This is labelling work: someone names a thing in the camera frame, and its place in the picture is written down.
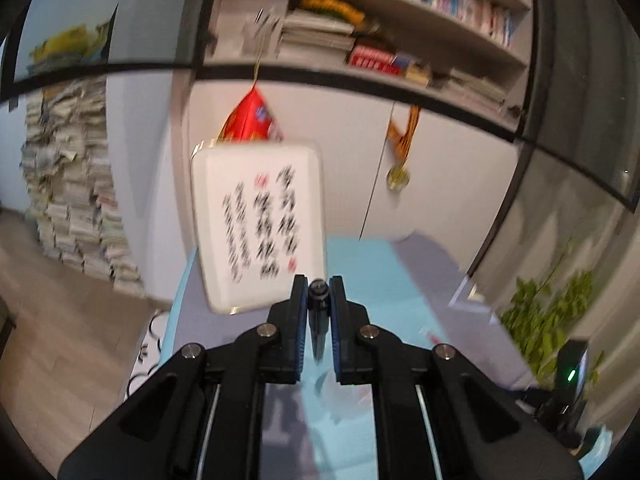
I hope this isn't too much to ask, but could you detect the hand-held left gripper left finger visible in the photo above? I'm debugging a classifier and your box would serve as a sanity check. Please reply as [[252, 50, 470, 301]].
[[57, 275, 307, 480]]

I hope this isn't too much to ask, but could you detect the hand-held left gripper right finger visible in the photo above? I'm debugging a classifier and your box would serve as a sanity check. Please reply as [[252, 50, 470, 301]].
[[329, 276, 583, 480]]

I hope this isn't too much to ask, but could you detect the black pen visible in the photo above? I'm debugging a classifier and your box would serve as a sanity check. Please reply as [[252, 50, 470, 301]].
[[308, 279, 330, 362]]

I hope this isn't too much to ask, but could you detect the blue quilted cloth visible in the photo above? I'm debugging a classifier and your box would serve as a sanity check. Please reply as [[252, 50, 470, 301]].
[[577, 424, 617, 467]]

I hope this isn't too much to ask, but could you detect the green plant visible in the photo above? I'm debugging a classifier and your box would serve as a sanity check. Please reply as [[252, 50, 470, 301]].
[[499, 239, 607, 387]]

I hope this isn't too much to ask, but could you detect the white calligraphy plaque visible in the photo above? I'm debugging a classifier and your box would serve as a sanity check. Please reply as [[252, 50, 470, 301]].
[[190, 141, 329, 315]]

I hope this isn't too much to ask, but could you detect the gold medal with striped ribbon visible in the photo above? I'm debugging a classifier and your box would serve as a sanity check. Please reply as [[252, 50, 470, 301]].
[[385, 104, 422, 192]]

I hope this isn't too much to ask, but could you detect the red hanging ornament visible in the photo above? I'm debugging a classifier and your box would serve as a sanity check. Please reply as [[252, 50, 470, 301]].
[[217, 7, 287, 146]]

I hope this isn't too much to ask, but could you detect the tall stack of papers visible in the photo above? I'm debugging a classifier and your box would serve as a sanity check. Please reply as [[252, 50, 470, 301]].
[[19, 79, 147, 297]]

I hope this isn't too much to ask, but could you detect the red book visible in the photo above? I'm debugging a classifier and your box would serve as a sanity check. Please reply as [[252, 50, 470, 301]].
[[347, 44, 402, 74]]

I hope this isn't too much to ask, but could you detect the pile of flat books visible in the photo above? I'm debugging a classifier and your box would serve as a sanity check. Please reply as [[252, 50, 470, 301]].
[[400, 52, 509, 107]]

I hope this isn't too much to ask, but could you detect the pile of white booklets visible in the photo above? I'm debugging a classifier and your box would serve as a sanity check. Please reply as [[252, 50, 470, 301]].
[[277, 7, 359, 64]]

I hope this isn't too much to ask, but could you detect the black framed glass door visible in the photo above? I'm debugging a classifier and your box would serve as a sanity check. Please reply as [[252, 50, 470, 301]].
[[515, 0, 640, 213], [0, 0, 223, 103]]

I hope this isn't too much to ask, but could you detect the yellow garland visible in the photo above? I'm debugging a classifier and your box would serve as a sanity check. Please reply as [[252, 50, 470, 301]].
[[299, 0, 367, 27]]

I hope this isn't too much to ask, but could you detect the yellow blue bundle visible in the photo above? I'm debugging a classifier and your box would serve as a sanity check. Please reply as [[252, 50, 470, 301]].
[[29, 21, 112, 70]]

